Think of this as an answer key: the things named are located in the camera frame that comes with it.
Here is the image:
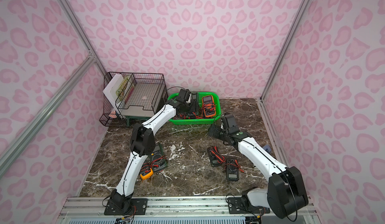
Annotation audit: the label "orange multimeter with leads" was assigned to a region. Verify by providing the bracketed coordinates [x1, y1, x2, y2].
[202, 95, 216, 118]

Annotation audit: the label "yellow multimeter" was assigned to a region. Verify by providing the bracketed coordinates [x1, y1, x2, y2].
[139, 163, 153, 180]

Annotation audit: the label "dark green multimeter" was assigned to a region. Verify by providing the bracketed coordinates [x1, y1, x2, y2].
[189, 93, 200, 115]
[148, 143, 168, 173]

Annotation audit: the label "white board in rack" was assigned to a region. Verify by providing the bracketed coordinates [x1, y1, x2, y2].
[103, 74, 123, 115]

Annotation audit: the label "black wire mesh rack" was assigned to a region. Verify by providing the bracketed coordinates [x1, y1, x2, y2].
[99, 72, 168, 127]

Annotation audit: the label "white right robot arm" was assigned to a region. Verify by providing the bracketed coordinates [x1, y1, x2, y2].
[208, 114, 309, 219]

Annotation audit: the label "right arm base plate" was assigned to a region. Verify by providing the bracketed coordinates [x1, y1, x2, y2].
[226, 196, 271, 216]

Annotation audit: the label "grey blue hole punch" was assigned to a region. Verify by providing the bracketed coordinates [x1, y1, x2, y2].
[263, 145, 272, 153]

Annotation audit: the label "black clamp multimeter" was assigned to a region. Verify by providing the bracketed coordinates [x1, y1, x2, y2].
[225, 159, 244, 181]

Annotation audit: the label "black multimeter red leads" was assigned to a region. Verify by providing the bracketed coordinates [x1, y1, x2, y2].
[207, 146, 226, 167]

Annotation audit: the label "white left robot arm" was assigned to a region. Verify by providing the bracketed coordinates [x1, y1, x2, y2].
[107, 89, 191, 210]

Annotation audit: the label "green plastic basket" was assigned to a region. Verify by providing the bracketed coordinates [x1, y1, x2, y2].
[169, 92, 222, 125]

